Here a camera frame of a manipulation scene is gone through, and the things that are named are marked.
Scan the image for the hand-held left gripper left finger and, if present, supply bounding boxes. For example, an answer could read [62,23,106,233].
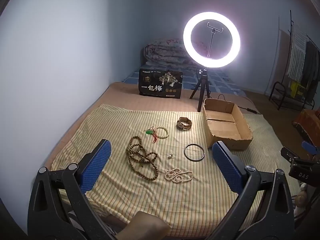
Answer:
[27,139,118,240]

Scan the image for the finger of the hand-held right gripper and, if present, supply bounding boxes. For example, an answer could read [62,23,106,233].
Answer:
[280,147,320,167]
[301,141,320,155]

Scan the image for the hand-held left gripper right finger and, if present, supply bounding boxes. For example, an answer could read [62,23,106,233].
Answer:
[211,141,295,240]

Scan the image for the cardboard box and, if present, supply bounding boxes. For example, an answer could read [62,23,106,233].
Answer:
[202,98,253,151]

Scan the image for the brown wooden bead necklace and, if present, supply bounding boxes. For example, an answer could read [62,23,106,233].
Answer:
[126,135,159,181]

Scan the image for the white pearl necklace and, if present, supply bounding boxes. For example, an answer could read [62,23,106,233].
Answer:
[164,168,194,184]

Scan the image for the wristwatch with red strap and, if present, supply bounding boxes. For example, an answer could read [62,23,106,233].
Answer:
[176,117,193,131]

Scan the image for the green pendant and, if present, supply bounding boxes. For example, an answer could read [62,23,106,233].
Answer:
[144,127,159,144]

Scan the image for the cream bead bracelet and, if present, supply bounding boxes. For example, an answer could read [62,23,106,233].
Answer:
[155,126,170,139]

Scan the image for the person's right hand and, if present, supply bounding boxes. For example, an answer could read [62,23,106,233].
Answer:
[294,182,309,228]

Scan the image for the orange-brown cloth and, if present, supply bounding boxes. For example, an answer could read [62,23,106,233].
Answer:
[293,108,320,141]

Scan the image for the black bangle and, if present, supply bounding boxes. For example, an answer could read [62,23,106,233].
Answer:
[184,143,206,160]

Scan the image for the yellow striped cloth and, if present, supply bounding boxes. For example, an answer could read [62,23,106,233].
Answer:
[51,104,300,239]

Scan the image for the yellow box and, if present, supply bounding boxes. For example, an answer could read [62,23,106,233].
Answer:
[290,81,306,97]

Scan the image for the black metal shoe rack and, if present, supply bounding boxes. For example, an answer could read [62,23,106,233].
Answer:
[269,81,316,112]

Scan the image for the brown bed sheet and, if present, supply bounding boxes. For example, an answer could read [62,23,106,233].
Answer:
[47,81,262,167]

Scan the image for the dark hanging clothes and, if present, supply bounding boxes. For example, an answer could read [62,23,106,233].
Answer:
[301,41,320,103]

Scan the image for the blue patterned bedsheet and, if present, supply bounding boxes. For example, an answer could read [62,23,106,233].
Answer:
[121,67,247,96]

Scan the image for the black tripod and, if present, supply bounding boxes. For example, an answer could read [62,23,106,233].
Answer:
[189,68,211,112]

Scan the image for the white knitted garment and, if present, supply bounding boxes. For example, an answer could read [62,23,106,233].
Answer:
[286,24,307,81]

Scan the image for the black printed bag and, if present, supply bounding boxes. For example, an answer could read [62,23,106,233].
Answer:
[138,68,183,99]

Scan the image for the black clothes rack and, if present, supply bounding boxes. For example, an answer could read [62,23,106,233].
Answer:
[287,10,320,105]

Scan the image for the folded floral quilt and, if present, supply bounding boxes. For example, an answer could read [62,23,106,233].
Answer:
[143,38,201,69]

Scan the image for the black phone holder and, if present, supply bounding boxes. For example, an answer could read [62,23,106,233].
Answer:
[207,22,224,58]

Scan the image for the black power cable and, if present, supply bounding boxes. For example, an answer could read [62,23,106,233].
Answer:
[209,94,249,110]

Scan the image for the white ring light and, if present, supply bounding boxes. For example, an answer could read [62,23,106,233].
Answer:
[183,11,241,69]

